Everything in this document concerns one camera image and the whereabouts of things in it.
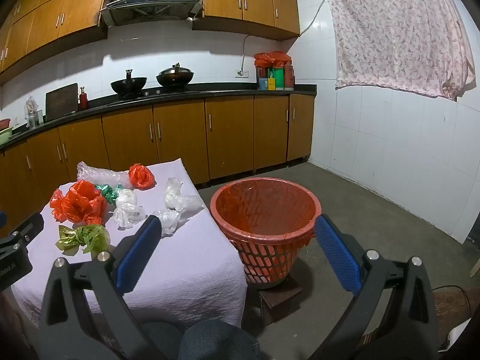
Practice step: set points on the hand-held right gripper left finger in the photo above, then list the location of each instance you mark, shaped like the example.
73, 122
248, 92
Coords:
137, 255

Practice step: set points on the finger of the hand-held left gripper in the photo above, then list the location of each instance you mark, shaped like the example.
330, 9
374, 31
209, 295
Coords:
2, 220
32, 227

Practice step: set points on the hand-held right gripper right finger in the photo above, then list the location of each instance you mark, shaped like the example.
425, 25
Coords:
337, 255

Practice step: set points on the white plastic bag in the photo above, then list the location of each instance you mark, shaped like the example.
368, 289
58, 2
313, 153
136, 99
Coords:
176, 198
168, 219
125, 202

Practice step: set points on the light green plastic bag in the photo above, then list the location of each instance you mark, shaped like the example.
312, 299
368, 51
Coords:
90, 236

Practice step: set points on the large orange plastic bag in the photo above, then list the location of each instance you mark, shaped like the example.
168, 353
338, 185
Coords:
78, 202

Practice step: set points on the red lined plastic wastebasket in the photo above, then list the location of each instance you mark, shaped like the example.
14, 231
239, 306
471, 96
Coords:
270, 262

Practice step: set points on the dark green plastic bag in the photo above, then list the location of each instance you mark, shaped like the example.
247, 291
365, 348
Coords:
108, 193

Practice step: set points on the small orange plastic bag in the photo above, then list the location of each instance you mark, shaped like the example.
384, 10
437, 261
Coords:
141, 176

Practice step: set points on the clear plastic bag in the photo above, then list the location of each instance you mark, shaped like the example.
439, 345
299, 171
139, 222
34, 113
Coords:
97, 175

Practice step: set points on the white cloth covered table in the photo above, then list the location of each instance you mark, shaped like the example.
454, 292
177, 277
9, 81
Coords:
195, 270

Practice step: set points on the brown wooden stool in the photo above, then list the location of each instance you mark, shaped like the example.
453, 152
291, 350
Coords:
281, 296

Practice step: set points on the green basin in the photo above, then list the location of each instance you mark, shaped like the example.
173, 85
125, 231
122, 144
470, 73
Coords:
4, 135

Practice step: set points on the person's left leg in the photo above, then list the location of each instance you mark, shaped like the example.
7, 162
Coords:
161, 345

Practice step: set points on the person's leg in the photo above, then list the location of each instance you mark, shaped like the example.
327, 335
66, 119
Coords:
217, 345
161, 345

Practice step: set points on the pink basin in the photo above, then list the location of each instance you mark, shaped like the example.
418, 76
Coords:
3, 123

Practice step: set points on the glass jar with plastic bag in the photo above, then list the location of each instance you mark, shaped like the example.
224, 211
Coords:
33, 116

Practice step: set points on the person's right leg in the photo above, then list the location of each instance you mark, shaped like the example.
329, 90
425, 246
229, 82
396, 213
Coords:
217, 345

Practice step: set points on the dark wooden cutting board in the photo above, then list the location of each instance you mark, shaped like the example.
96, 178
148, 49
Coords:
62, 101

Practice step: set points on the red bottle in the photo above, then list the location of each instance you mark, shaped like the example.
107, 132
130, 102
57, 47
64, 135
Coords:
83, 101

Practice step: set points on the pale wooden stick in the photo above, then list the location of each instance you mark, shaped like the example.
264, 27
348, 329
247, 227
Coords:
474, 268

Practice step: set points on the white object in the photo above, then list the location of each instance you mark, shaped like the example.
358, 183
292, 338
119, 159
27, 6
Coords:
455, 335

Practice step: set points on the wooden lower cabinets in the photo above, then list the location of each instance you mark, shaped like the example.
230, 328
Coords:
228, 135

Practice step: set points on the wooden cabinets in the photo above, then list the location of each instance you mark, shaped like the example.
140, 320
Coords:
243, 0
228, 135
56, 11

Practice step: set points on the black gas stove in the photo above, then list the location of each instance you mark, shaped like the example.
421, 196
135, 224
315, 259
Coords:
153, 92

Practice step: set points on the black open wok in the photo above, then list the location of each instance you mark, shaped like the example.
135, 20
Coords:
127, 84

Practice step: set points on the black wok with lid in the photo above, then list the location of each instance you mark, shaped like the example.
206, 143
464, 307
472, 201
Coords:
174, 77

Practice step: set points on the red canister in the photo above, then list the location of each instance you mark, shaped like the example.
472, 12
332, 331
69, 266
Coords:
289, 78

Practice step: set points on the black countertop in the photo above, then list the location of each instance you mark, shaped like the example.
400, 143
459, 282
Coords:
225, 93

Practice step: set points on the blue and yellow box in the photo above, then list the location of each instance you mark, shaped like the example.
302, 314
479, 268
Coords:
264, 84

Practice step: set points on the green box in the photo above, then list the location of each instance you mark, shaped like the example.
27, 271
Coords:
278, 78

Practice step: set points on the orange plastic cover bag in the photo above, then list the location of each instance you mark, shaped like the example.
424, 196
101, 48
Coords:
270, 59

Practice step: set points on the wooden upper cabinets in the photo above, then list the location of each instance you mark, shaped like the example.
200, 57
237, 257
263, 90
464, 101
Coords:
56, 11
243, 0

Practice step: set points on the pink floral cloth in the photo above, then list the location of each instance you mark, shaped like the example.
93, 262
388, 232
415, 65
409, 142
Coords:
393, 30

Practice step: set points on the white wall outlet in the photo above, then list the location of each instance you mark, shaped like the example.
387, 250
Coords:
242, 73

